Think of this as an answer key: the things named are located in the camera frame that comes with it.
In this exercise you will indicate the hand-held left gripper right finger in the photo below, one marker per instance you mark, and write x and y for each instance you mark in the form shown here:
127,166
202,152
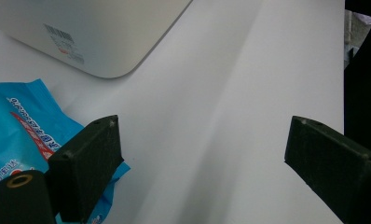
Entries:
336,165

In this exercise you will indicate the blue wet wipes packet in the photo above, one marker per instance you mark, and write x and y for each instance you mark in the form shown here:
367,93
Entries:
16,124

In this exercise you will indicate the white plastic storage box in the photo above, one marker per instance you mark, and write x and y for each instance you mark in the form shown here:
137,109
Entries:
106,31

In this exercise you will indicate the black stand base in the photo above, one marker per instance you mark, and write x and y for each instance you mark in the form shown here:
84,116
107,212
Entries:
364,93

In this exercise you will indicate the white table sheet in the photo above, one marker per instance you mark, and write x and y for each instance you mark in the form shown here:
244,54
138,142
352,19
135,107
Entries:
221,109

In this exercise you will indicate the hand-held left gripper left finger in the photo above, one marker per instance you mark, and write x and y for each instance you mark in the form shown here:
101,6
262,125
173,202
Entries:
87,165

